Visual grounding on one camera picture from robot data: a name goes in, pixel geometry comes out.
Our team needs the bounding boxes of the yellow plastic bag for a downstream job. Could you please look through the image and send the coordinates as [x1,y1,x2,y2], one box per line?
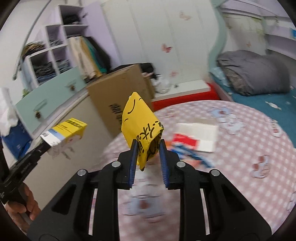
[121,92,164,170]

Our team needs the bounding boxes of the yellow blue carton box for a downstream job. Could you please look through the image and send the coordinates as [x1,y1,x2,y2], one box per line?
[40,118,87,147]

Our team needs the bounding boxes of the person's left hand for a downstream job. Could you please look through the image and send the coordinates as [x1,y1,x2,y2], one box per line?
[5,183,41,233]

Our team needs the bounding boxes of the red packet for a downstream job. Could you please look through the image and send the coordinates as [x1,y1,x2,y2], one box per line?
[171,133,199,150]

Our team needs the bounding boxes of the cream low cabinet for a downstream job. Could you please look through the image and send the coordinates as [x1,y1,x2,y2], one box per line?
[24,96,112,208]

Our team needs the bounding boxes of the blue shopping bag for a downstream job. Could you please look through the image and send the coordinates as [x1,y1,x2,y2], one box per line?
[1,120,33,161]

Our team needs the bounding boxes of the blue snack wrapper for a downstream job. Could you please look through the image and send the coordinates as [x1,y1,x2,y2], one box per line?
[171,145,215,168]

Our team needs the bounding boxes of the white paper shopping bag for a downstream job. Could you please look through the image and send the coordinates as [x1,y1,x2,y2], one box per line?
[0,87,19,137]

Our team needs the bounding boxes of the white paper sheet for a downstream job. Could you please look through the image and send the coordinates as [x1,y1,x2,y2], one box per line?
[174,123,219,153]

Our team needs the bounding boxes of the teal drawer unit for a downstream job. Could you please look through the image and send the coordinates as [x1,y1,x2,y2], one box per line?
[16,67,86,133]

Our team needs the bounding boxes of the large brown cardboard box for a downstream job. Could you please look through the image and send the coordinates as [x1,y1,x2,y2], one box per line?
[87,64,152,138]

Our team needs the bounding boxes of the white plastic bag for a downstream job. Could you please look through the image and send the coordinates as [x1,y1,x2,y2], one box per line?
[154,75,171,94]

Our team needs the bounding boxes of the purple open shelf unit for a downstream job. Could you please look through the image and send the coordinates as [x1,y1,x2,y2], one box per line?
[20,2,121,96]

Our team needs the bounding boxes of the hanging clothes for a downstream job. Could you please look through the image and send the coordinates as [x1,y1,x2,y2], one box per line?
[68,36,111,82]

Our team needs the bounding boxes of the grey folded quilt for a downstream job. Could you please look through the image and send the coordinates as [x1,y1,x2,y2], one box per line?
[217,50,290,96]

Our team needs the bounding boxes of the white wardrobe doors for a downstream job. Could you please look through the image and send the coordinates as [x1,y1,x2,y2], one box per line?
[101,0,218,84]

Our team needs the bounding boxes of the metal stair handrail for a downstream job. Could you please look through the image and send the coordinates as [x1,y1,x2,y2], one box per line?
[12,0,53,81]

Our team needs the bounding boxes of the teal candy print bedsheet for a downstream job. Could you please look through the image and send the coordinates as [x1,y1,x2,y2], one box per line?
[211,75,295,145]

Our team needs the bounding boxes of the teal bunk bed frame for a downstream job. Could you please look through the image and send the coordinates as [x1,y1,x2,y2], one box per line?
[208,1,295,79]

